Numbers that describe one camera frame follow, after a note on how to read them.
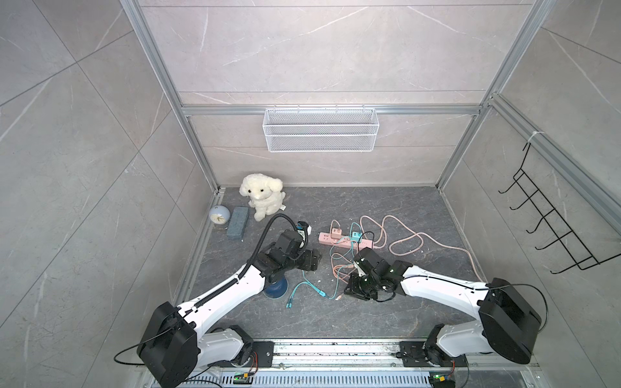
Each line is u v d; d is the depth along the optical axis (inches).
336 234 37.5
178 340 15.3
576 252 24.1
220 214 39.7
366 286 28.1
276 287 30.2
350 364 28.7
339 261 37.2
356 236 37.0
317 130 39.6
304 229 27.9
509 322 16.4
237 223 40.9
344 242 37.7
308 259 28.1
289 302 32.9
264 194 37.9
